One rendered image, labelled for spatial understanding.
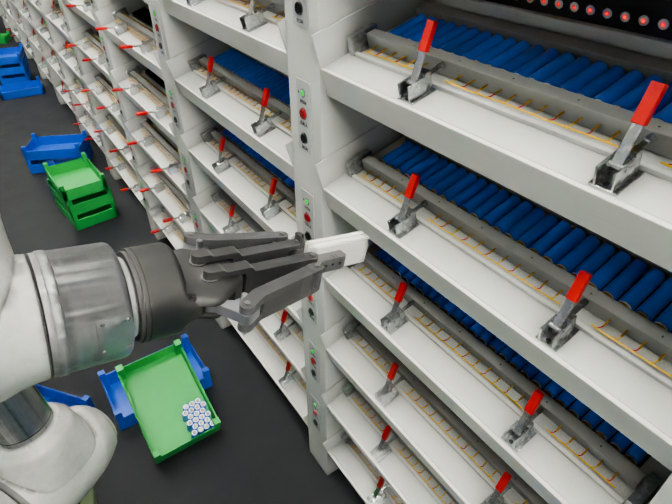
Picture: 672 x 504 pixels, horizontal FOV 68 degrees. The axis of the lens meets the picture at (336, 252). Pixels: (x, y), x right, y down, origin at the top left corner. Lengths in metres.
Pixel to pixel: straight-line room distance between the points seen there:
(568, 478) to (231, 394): 1.20
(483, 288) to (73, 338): 0.48
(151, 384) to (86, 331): 1.35
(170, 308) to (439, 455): 0.69
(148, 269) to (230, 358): 1.47
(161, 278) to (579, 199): 0.37
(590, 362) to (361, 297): 0.45
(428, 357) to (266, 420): 0.91
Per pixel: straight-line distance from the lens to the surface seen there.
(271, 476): 1.57
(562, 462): 0.78
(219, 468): 1.60
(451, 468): 0.97
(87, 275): 0.38
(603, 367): 0.62
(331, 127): 0.83
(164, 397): 1.70
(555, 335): 0.61
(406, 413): 1.02
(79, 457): 1.18
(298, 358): 1.37
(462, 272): 0.69
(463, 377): 0.82
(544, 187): 0.54
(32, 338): 0.37
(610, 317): 0.64
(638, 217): 0.50
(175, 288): 0.39
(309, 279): 0.44
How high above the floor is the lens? 1.36
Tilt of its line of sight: 37 degrees down
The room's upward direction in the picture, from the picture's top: straight up
